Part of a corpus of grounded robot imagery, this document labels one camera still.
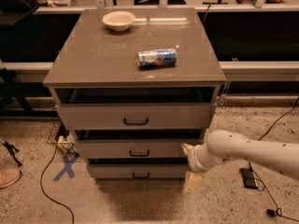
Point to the white paper bowl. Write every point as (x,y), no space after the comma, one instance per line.
(119,20)

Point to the black power adapter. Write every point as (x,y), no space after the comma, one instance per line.
(248,177)

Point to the blue tape cross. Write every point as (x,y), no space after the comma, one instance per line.
(67,169)

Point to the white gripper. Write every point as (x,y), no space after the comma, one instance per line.
(195,160)

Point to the grey drawer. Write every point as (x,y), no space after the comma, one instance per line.
(135,143)
(139,168)
(139,108)

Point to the black tripod leg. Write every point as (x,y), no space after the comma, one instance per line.
(11,150)

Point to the tan shoe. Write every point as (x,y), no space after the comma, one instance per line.
(9,177)

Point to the grey top drawer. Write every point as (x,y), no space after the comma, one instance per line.
(139,108)

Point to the wire basket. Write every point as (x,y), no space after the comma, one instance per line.
(61,138)

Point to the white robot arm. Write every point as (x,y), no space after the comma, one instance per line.
(222,146)

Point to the blue crushed drink can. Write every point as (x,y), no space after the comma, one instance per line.
(156,58)

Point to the grey bottom drawer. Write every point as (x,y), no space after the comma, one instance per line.
(139,168)

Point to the grey drawer cabinet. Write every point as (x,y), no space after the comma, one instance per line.
(95,57)

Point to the black chair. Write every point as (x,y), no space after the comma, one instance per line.
(13,11)

